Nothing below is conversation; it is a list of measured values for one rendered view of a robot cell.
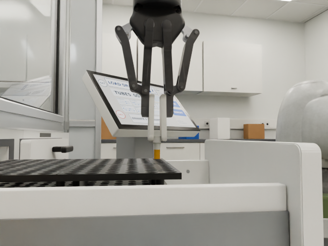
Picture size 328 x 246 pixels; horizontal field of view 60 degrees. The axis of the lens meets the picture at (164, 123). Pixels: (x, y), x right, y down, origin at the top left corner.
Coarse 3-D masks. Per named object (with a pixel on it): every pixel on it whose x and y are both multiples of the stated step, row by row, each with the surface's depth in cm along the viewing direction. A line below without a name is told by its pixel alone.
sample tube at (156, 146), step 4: (156, 136) 42; (160, 136) 43; (156, 140) 42; (160, 140) 43; (156, 144) 42; (160, 144) 43; (156, 148) 42; (160, 148) 43; (156, 152) 42; (160, 152) 43; (156, 156) 42; (160, 156) 43
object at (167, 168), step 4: (152, 160) 40; (156, 160) 40; (160, 160) 40; (164, 160) 40; (156, 164) 34; (160, 164) 34; (164, 164) 34; (168, 164) 34; (160, 168) 29; (164, 168) 30; (168, 168) 30; (172, 168) 30; (164, 172) 26; (168, 172) 27; (172, 172) 27; (176, 172) 26; (180, 172) 26; (164, 176) 26; (168, 176) 26; (172, 176) 26; (176, 176) 26; (180, 176) 26
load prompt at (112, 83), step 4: (108, 80) 117; (112, 80) 119; (116, 80) 122; (108, 84) 115; (112, 84) 117; (116, 84) 119; (120, 84) 121; (124, 84) 123; (128, 84) 126; (124, 88) 121; (128, 88) 123; (152, 88) 138; (152, 92) 135; (156, 92) 138
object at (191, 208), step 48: (0, 192) 21; (48, 192) 21; (96, 192) 21; (144, 192) 22; (192, 192) 22; (240, 192) 23; (0, 240) 20; (48, 240) 21; (96, 240) 21; (144, 240) 21; (192, 240) 22; (240, 240) 22; (288, 240) 23
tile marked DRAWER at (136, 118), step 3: (129, 114) 109; (132, 114) 110; (135, 114) 112; (138, 114) 113; (132, 117) 109; (135, 117) 110; (138, 117) 111; (141, 117) 113; (132, 120) 107; (135, 120) 109; (138, 120) 110; (141, 120) 111; (144, 120) 113; (147, 120) 114
